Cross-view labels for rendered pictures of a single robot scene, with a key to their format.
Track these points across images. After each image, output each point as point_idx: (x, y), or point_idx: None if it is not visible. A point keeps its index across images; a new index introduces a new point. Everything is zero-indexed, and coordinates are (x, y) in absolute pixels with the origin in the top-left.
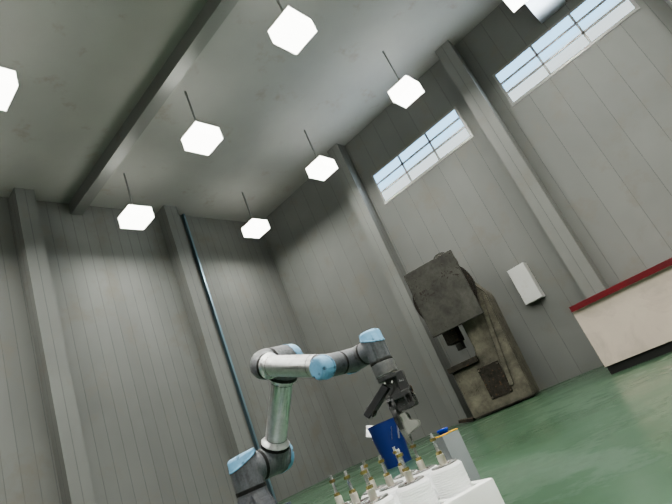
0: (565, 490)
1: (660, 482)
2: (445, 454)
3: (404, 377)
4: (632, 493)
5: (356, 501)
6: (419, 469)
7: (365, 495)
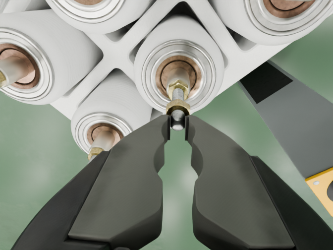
0: (292, 165)
1: (185, 209)
2: (300, 132)
3: None
4: (185, 194)
5: None
6: (171, 72)
7: None
